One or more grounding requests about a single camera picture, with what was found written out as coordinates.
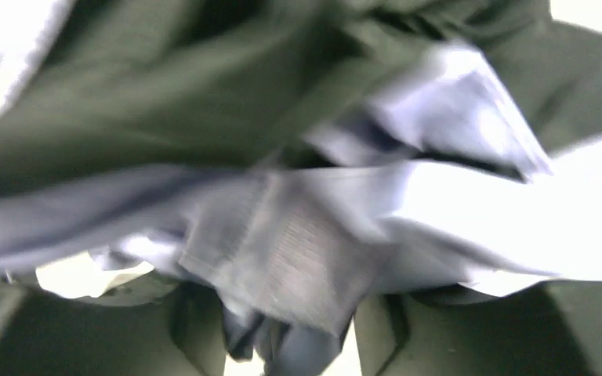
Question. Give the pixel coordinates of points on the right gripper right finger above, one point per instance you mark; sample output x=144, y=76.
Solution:
x=552, y=328

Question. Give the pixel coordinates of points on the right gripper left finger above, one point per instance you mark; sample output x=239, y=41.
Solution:
x=150, y=326

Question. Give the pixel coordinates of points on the lavender folding umbrella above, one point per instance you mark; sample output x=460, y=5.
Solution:
x=297, y=158

